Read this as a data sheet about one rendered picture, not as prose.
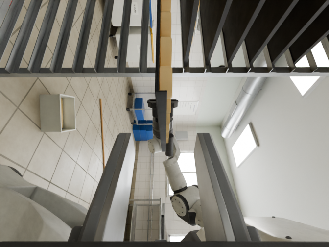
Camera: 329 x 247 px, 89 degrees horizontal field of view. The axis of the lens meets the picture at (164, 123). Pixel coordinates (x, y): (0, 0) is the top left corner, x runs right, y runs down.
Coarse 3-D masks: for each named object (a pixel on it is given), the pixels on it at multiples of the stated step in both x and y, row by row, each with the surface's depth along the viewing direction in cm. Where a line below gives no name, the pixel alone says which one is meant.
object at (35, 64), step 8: (56, 0) 85; (48, 8) 80; (56, 8) 83; (48, 16) 80; (48, 24) 79; (40, 32) 75; (48, 32) 77; (40, 40) 75; (48, 40) 76; (40, 48) 74; (32, 56) 70; (40, 56) 73; (32, 64) 70; (40, 64) 71; (32, 72) 70
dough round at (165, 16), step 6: (162, 12) 28; (168, 12) 28; (162, 18) 27; (168, 18) 27; (162, 24) 28; (168, 24) 28; (162, 30) 28; (168, 30) 28; (162, 36) 29; (168, 36) 29
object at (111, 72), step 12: (0, 72) 70; (24, 72) 70; (48, 72) 70; (72, 72) 70; (84, 72) 70; (108, 72) 70; (132, 72) 70; (180, 72) 70; (192, 72) 70; (216, 72) 70; (240, 72) 70; (264, 72) 70; (276, 72) 70; (288, 72) 70; (300, 72) 70; (324, 72) 70
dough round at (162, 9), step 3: (162, 0) 29; (165, 0) 29; (168, 0) 29; (162, 3) 30; (165, 3) 30; (168, 3) 30; (162, 6) 30; (165, 6) 30; (168, 6) 30; (162, 9) 30; (165, 9) 30; (168, 9) 30
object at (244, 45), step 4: (244, 40) 72; (244, 44) 72; (244, 48) 72; (244, 52) 72; (244, 56) 72; (248, 56) 70; (248, 60) 69; (248, 64) 69; (252, 64) 71; (248, 68) 69; (252, 68) 71; (248, 72) 70; (252, 72) 70
